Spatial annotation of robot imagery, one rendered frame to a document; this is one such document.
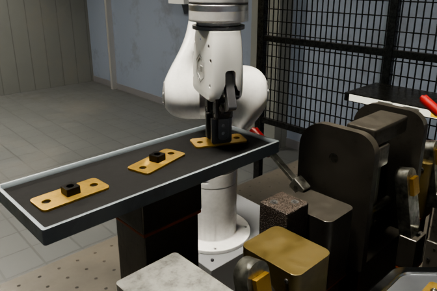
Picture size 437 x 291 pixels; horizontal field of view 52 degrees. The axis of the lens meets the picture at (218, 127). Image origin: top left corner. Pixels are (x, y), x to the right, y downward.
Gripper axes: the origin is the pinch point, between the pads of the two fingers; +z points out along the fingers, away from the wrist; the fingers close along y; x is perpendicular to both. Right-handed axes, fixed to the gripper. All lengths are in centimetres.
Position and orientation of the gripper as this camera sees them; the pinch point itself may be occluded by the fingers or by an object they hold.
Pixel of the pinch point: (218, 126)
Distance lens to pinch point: 68.1
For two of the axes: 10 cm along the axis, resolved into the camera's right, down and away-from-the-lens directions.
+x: 9.5, -1.0, 3.1
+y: 3.3, 3.0, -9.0
